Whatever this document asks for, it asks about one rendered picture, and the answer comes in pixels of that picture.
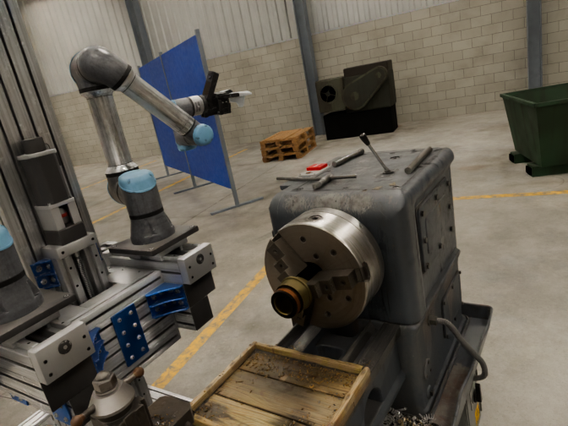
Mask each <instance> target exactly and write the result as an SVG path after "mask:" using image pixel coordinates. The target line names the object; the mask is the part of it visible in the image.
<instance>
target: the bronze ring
mask: <svg viewBox="0 0 568 426"><path fill-rule="evenodd" d="M307 282H308V281H307V280H305V279H304V278H302V277H295V276H289V277H286V278H285V279H284V280H283V281H282V282H281V285H280V286H279V287H278V288H277V289H276V291H275V292H274V293H273V295H272V296H271V300H270V301H271V305H272V308H273V309H274V310H275V311H276V313H277V314H279V315H280V316H281V317H283V318H286V319H290V318H292V317H294V316H295V315H296V314H299V313H301V312H302V311H303V310H304V309H306V308H308V307H309V306H310V304H311V303H312V299H313V297H312V292H311V291H310V289H309V286H308V285H307V284H306V283H307Z"/></svg>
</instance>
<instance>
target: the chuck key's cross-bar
mask: <svg viewBox="0 0 568 426"><path fill-rule="evenodd" d="M321 178H323V177H277V178H276V180H295V181H319V180H320V179H321ZM347 178H357V174H352V175H341V176H330V180H335V179H347Z"/></svg>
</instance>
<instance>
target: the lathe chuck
mask: <svg viewBox="0 0 568 426"><path fill-rule="evenodd" d="M312 216H320V217H321V219H320V220H316V221H314V220H310V219H309V218H310V217H312ZM278 232H279V233H280V234H281V236H282V237H283V238H284V239H285V240H286V241H287V242H288V244H289V245H290V246H291V247H292V248H293V249H294V250H295V251H296V253H297V254H298V255H299V256H300V257H301V258H302V259H303V261H304V262H309V263H308V264H307V267H306V268H305V269H304V270H303V271H302V272H301V273H299V274H298V275H297V276H296V277H302V278H304V279H305V280H307V281H309V280H310V279H311V278H313V276H315V275H316V274H317V273H318V271H317V269H316V268H315V266H314V264H316V265H318V266H319V267H320V268H321V269H322V270H340V269H353V268H361V267H363V263H364V264H365V268H366V271H367V273H368V280H365V281H359V282H358V283H357V285H356V286H355V287H354V288H353V289H352V290H336V291H335V292H334V293H333V294H323V295H322V296H321V297H320V298H315V299H314V306H313V312H312V316H311V320H310V324H311V325H315V326H318V327H321V328H328V329H333V328H340V327H343V326H346V325H349V324H351V323H352V322H353V321H354V320H356V319H357V318H358V316H359V315H360V314H361V313H362V312H363V311H364V309H365V308H366V306H367V305H368V304H369V302H370V301H371V300H372V298H373V297H374V295H375V293H376V292H377V289H378V286H379V283H380V267H379V262H378V260H377V257H376V254H375V252H374V249H373V248H372V246H371V244H370V243H369V241H368V239H367V238H366V237H365V236H364V235H363V234H362V233H361V232H360V231H359V230H358V229H357V228H356V227H355V226H354V225H353V224H352V223H350V222H349V221H347V220H345V219H343V218H341V217H339V216H336V215H333V214H331V213H327V212H320V211H315V212H309V213H305V214H302V215H300V216H298V217H296V218H295V219H293V220H292V221H290V222H289V223H287V224H286V225H285V226H284V227H282V228H281V229H279V230H278ZM277 234H278V233H277ZM277 234H276V235H277ZM276 235H275V236H276ZM272 239H273V238H271V239H270V241H269V242H268V244H267V246H266V250H265V272H266V275H267V278H268V281H269V283H270V286H271V288H272V290H273V292H275V291H276V289H277V288H278V287H279V286H280V285H281V282H280V281H279V280H278V279H277V277H278V276H279V275H280V274H281V273H280V272H279V271H278V270H277V269H276V268H275V267H274V265H275V264H276V263H277V262H276V260H275V259H274V258H273V257H272V256H271V255H270V253H269V252H268V251H267V249H268V248H269V247H270V246H271V245H272V244H273V243H274V242H273V241H272Z"/></svg>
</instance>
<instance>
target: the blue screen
mask: <svg viewBox="0 0 568 426"><path fill-rule="evenodd" d="M194 33H195V35H194V36H192V37H190V38H188V39H187V40H186V41H184V42H182V43H180V44H179V45H177V46H175V47H174V48H172V49H171V50H169V51H167V52H165V53H163V54H162V52H159V57H157V58H155V59H154V60H152V61H150V62H149V63H147V64H146V65H144V66H142V67H140V66H137V68H138V71H139V76H140V78H141V79H143V80H144V81H145V82H147V83H148V84H149V85H151V86H152V87H154V88H155V89H156V90H158V91H159V92H160V93H162V94H163V95H164V96H165V97H166V98H168V99H169V100H170V101H171V100H176V99H181V98H185V97H190V96H200V95H202V94H203V90H204V87H205V81H206V79H207V75H208V73H209V69H208V66H207V62H206V58H205V51H204V48H203V44H202V40H201V36H200V33H199V29H196V30H194ZM150 116H151V120H152V123H153V126H154V130H155V132H156V138H157V141H158V145H159V147H160V151H161V156H162V160H163V163H164V166H165V169H166V172H167V174H166V176H162V177H157V178H156V180H157V179H160V178H166V177H169V176H172V175H176V174H179V173H182V172H186V173H188V174H190V176H191V179H192V183H193V187H191V188H186V189H183V190H180V191H177V192H174V194H179V193H182V192H185V191H188V190H191V189H194V188H199V187H202V186H205V185H208V184H211V183H216V184H219V185H221V186H223V187H226V188H230V189H231V190H232V195H233V198H234V203H235V205H232V206H229V207H227V208H224V209H221V210H217V211H213V212H211V213H210V214H211V215H212V216H213V215H215V214H218V213H222V212H224V211H227V210H231V209H234V208H237V207H239V206H242V205H246V204H249V203H252V202H255V201H258V200H261V199H263V198H264V197H262V196H260V197H258V198H255V199H251V200H248V201H245V202H243V203H240V204H239V201H238V194H237V190H236V187H235V183H234V179H233V175H232V169H231V165H230V161H229V157H228V154H227V147H226V143H225V139H224V135H223V132H222V127H221V121H220V117H219V115H212V116H209V117H201V115H198V116H194V117H193V118H194V119H195V120H197V121H198V122H199V123H203V124H206V125H208V126H210V127H211V128H212V130H213V134H214V137H213V140H212V141H211V142H210V143H209V144H208V145H203V146H199V145H197V147H196V148H195V149H193V150H187V151H179V150H178V147H177V144H176V142H175V141H176V140H175V137H174V133H173V130H172V128H170V127H169V126H168V125H166V124H165V123H164V122H162V121H161V120H160V119H158V118H157V117H155V116H154V115H153V114H151V113H150ZM167 167H171V168H174V169H177V170H179V171H181V172H175V173H172V174H169V171H168V168H167ZM194 176H196V177H198V178H203V179H204V180H207V181H209V182H208V183H203V184H200V185H196V182H195V178H194Z"/></svg>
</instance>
